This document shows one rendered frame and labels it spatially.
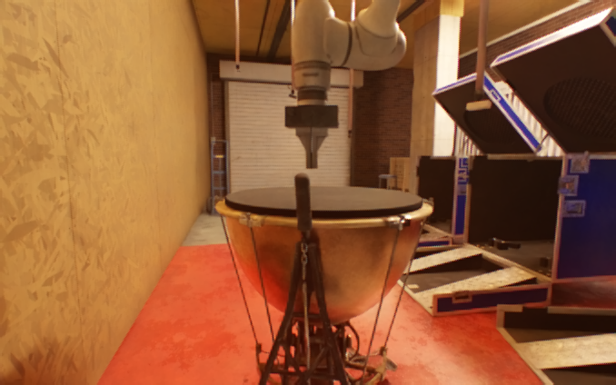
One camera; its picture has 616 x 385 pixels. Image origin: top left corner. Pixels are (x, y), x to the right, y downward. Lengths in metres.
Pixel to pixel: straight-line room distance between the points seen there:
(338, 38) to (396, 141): 7.83
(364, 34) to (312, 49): 0.13
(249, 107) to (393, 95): 3.72
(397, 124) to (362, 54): 7.81
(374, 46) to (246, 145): 6.67
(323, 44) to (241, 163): 6.67
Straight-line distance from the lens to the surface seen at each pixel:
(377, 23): 0.81
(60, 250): 1.31
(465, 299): 2.16
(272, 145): 7.43
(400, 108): 8.69
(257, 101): 7.50
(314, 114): 0.77
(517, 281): 2.46
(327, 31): 0.79
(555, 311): 2.19
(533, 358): 1.90
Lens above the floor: 0.93
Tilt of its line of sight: 6 degrees down
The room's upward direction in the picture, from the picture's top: straight up
